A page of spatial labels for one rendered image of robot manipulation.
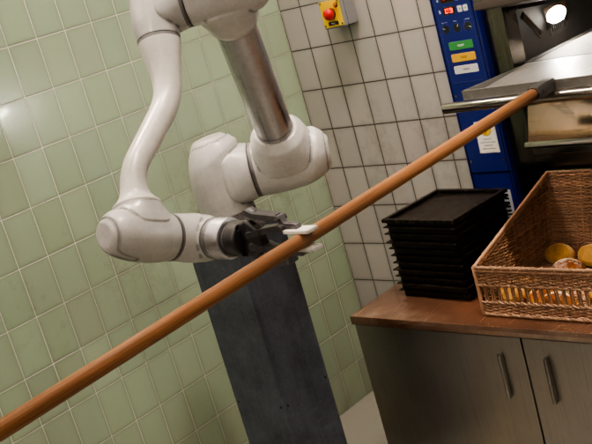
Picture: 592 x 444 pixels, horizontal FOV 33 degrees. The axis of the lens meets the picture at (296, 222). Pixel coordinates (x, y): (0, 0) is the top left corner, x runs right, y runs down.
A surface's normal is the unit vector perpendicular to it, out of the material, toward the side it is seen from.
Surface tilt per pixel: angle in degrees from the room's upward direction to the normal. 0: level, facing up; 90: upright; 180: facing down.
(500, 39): 90
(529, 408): 90
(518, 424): 90
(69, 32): 90
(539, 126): 70
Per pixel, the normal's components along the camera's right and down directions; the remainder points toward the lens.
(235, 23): 0.26, 0.80
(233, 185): 0.02, 0.27
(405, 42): -0.65, 0.36
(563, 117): -0.71, 0.02
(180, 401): 0.71, -0.01
